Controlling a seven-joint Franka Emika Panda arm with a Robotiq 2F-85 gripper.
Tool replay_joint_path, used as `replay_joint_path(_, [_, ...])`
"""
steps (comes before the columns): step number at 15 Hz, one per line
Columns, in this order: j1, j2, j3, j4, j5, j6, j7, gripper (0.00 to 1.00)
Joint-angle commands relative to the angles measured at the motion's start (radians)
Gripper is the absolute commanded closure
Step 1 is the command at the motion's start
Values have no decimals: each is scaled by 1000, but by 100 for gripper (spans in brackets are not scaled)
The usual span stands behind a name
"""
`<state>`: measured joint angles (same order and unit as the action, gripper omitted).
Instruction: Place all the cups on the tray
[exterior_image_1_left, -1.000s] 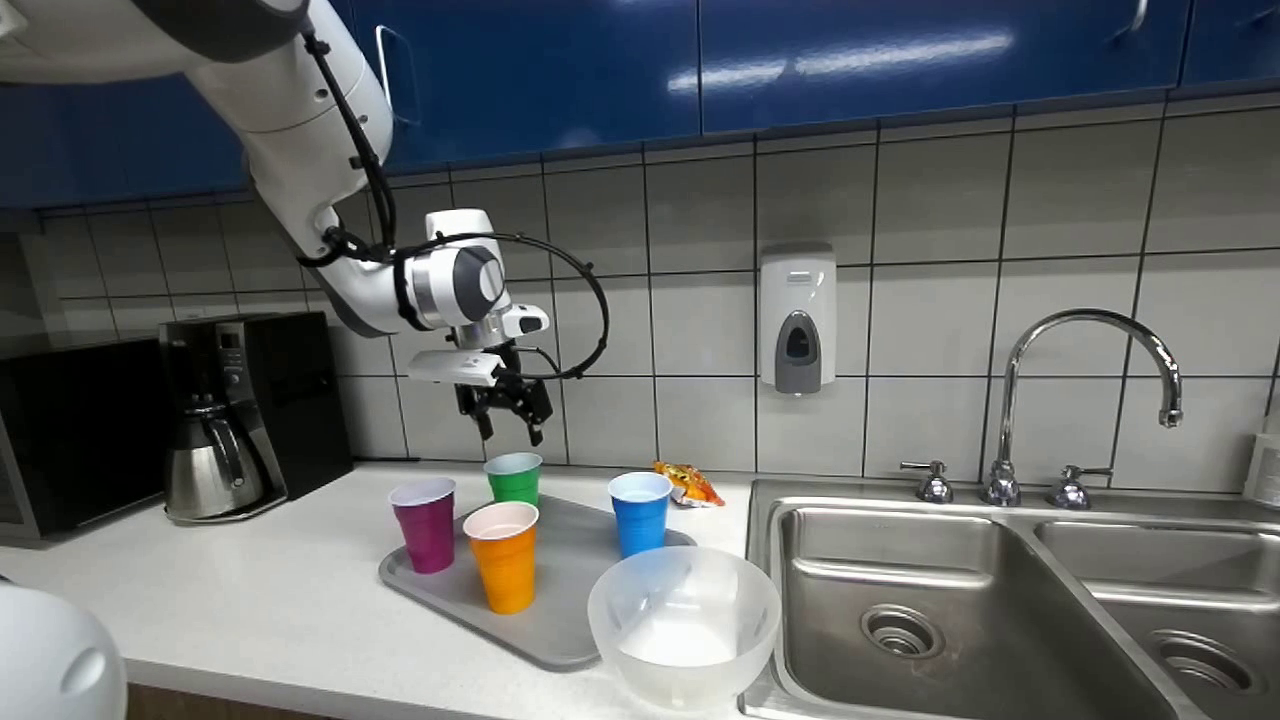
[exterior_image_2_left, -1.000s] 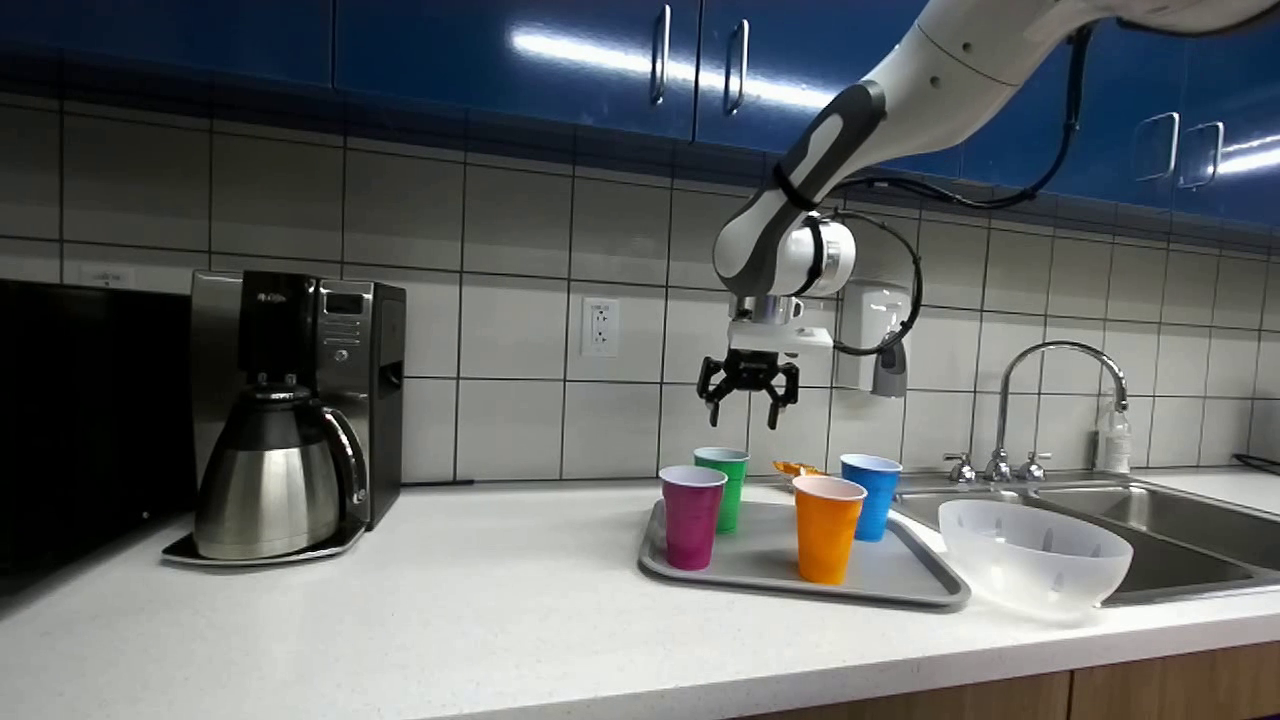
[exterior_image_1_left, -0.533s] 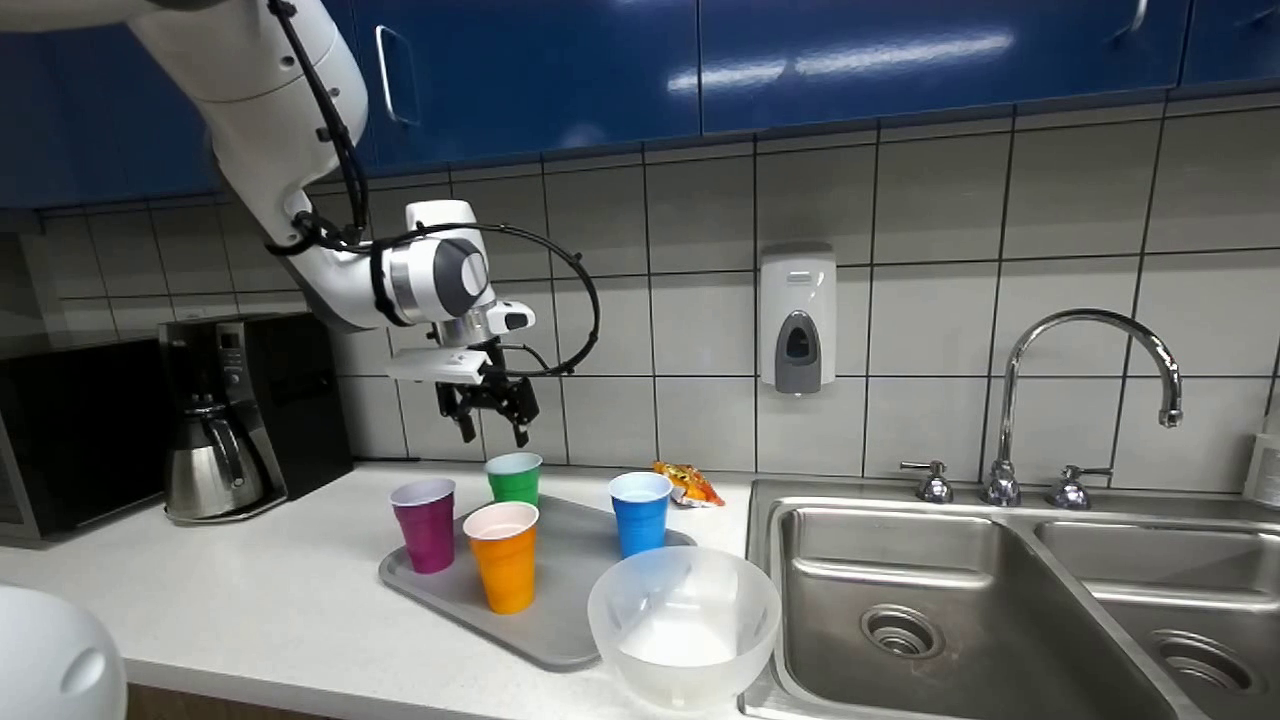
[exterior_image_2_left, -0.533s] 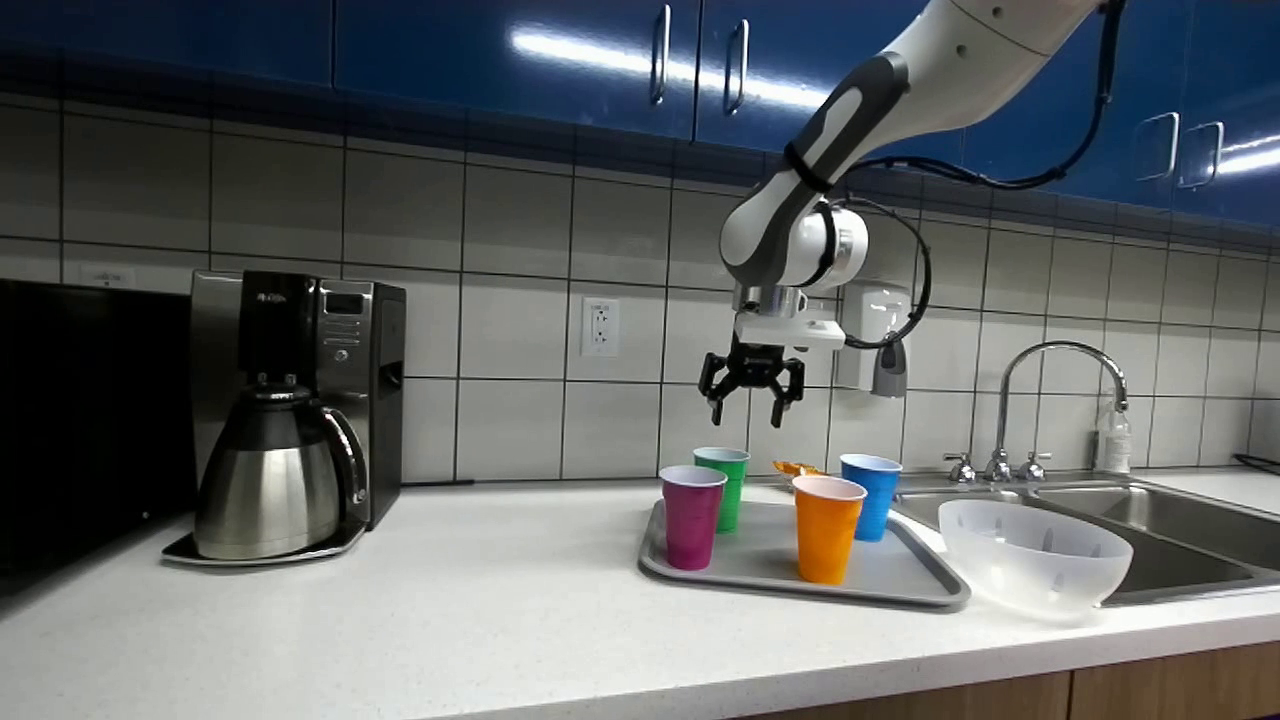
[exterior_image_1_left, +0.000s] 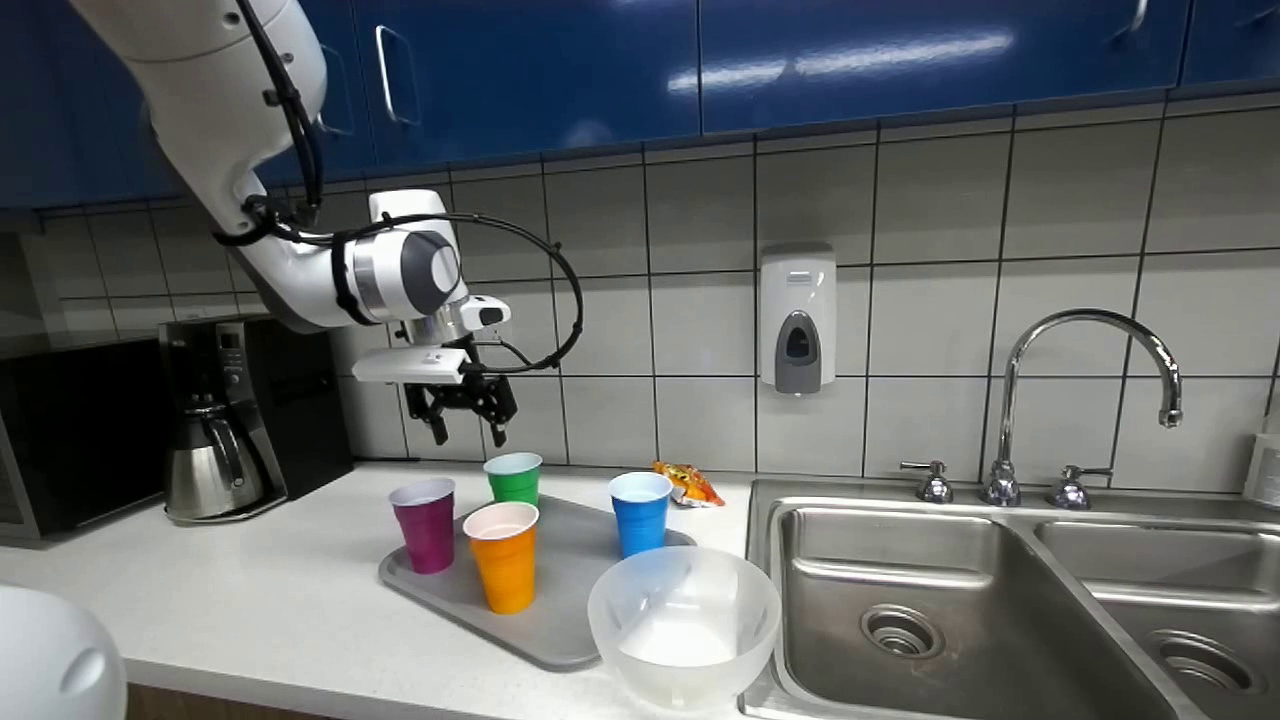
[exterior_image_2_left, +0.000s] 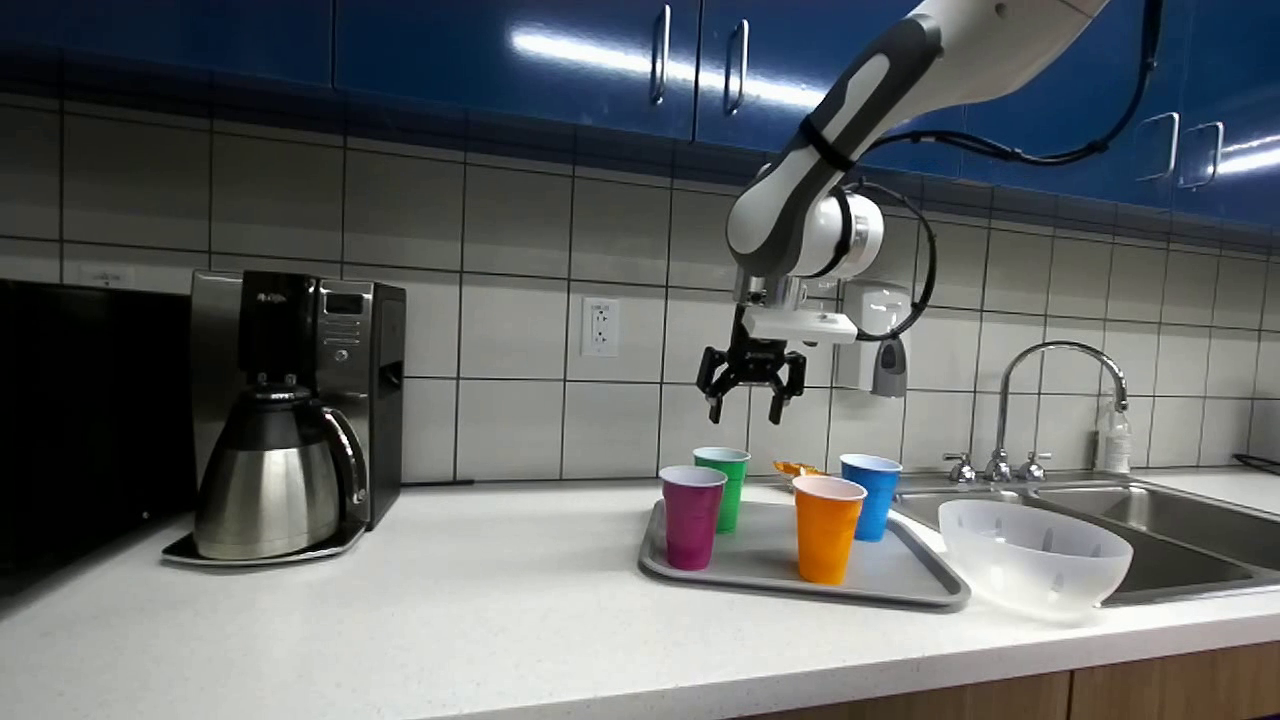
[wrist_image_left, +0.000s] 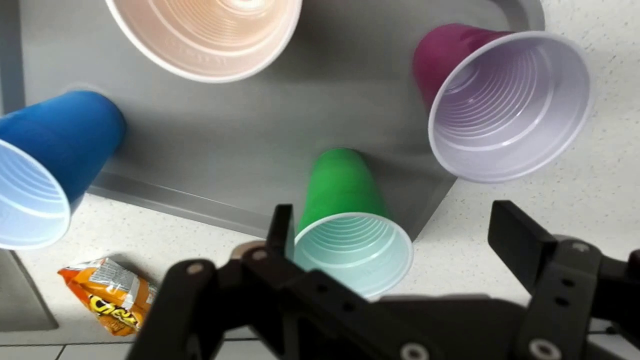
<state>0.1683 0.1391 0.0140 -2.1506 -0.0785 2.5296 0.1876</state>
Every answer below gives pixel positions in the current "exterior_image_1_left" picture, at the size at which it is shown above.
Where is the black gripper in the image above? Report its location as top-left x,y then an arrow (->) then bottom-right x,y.
399,369 -> 522,450

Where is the green plastic cup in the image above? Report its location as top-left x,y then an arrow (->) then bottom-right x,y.
478,449 -> 547,506

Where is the purple plastic cup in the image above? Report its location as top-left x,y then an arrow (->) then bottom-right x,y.
383,474 -> 461,579

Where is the orange plastic cup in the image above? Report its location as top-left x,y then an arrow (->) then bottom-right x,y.
461,500 -> 545,618

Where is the grey plastic tray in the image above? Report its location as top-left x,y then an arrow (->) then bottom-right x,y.
376,492 -> 697,673

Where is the black kitchen appliance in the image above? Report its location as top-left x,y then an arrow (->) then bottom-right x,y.
245,312 -> 359,500

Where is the blue plastic cup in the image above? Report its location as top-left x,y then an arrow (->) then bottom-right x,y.
604,467 -> 677,559

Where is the orange snack packet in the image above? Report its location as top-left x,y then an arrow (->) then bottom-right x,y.
649,461 -> 726,513

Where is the black steel coffee maker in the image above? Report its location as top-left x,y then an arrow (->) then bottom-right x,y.
156,317 -> 291,528

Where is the clear plastic bowl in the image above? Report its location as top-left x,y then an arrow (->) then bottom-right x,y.
585,544 -> 785,717

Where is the black microwave oven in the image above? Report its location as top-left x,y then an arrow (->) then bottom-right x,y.
0,335 -> 175,548

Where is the white rounded object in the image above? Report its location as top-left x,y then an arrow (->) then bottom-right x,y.
0,583 -> 132,720

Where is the stainless steel double sink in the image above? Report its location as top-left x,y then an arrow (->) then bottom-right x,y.
737,474 -> 1280,720

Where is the chrome gooseneck faucet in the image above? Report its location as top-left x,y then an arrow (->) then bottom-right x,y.
986,305 -> 1188,506

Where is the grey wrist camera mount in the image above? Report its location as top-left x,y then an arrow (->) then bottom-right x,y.
349,344 -> 478,391

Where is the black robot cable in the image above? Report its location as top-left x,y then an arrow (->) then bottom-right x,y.
234,0 -> 588,374

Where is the white wall soap dispenser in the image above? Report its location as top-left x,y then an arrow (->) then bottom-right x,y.
754,248 -> 838,399

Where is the chrome faucet handle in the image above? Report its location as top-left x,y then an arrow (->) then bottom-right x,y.
1045,461 -> 1116,513
894,454 -> 961,506

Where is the blue wall cabinet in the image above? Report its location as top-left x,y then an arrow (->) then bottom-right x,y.
0,0 -> 1280,210

